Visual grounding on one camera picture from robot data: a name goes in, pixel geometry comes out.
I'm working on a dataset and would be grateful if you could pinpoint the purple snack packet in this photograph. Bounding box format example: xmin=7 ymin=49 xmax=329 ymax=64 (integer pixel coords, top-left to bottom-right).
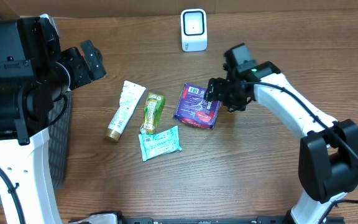
xmin=173 ymin=83 xmax=221 ymax=129

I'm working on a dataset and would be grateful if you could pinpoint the white tube with gold cap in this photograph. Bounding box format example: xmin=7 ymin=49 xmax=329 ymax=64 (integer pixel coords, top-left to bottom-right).
xmin=106 ymin=80 xmax=146 ymax=142

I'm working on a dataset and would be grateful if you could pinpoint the green yellow snack pouch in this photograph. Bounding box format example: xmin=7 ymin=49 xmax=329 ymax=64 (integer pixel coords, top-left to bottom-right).
xmin=140 ymin=92 xmax=165 ymax=134

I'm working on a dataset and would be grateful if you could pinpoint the teal snack packet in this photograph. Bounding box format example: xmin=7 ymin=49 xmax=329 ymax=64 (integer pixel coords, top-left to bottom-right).
xmin=138 ymin=126 xmax=182 ymax=162

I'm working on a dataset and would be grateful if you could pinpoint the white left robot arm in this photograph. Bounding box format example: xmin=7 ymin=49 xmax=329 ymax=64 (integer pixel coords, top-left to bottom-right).
xmin=0 ymin=14 xmax=106 ymax=223

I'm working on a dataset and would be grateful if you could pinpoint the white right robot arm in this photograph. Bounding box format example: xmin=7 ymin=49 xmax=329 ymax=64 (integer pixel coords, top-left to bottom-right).
xmin=204 ymin=44 xmax=358 ymax=223

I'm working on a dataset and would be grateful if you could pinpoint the white barcode scanner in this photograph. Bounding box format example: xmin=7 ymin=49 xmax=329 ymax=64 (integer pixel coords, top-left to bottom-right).
xmin=180 ymin=8 xmax=208 ymax=52

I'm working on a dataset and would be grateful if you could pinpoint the grey plastic mesh basket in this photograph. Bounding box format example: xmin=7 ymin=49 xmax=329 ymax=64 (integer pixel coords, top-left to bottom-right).
xmin=0 ymin=92 xmax=72 ymax=204

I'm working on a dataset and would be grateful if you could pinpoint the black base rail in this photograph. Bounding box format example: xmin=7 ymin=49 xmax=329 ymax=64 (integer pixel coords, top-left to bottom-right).
xmin=68 ymin=210 xmax=344 ymax=224

